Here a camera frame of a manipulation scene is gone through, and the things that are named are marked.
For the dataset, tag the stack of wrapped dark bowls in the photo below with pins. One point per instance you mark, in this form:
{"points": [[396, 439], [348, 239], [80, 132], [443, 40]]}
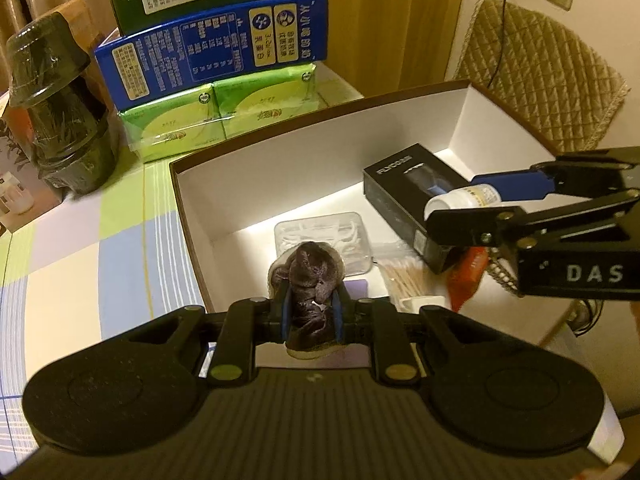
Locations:
{"points": [[55, 110]]}

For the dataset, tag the black product box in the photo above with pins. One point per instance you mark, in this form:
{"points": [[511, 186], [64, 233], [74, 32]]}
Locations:
{"points": [[400, 185]]}

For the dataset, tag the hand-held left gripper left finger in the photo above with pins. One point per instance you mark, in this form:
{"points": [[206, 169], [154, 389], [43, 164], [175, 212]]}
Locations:
{"points": [[286, 310]]}

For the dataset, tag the white humidifier box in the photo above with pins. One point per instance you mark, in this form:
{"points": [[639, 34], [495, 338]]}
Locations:
{"points": [[20, 190]]}

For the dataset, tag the dark brown fabric bundle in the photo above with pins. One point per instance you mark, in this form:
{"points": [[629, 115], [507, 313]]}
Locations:
{"points": [[312, 280]]}

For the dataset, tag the plaid tablecloth desktop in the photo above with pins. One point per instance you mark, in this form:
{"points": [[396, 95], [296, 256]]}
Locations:
{"points": [[75, 270]]}

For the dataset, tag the quilted chair cover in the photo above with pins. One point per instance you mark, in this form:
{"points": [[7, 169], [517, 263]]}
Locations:
{"points": [[545, 75]]}

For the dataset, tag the red sachet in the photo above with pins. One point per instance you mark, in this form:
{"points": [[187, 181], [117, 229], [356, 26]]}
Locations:
{"points": [[467, 275]]}

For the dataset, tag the small white bottle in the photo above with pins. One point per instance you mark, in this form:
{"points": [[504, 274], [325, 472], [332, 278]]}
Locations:
{"points": [[465, 197]]}

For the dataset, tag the cotton swab bag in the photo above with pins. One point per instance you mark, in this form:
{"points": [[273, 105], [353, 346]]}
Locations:
{"points": [[405, 275]]}

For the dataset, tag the brown cardboard box white inside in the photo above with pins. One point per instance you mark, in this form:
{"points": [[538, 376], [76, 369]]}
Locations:
{"points": [[325, 160]]}

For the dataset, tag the green tissue pack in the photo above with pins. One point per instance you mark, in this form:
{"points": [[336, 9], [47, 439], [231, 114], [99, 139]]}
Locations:
{"points": [[265, 100], [170, 125]]}

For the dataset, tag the white plastic hair clip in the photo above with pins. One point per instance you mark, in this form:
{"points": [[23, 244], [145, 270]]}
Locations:
{"points": [[422, 302]]}

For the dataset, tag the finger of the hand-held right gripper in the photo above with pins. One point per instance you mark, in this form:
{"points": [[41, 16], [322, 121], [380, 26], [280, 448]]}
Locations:
{"points": [[520, 185], [465, 227]]}

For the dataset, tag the clear floss pick box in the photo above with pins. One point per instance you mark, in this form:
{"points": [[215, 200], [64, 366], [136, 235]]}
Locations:
{"points": [[320, 232]]}

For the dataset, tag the purple tube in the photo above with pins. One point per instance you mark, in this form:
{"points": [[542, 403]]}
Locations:
{"points": [[356, 290]]}

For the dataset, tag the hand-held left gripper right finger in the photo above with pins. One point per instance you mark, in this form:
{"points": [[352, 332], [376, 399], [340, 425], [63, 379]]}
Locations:
{"points": [[339, 310]]}

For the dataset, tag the blue carton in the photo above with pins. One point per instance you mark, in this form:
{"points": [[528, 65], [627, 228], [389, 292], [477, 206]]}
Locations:
{"points": [[210, 50]]}

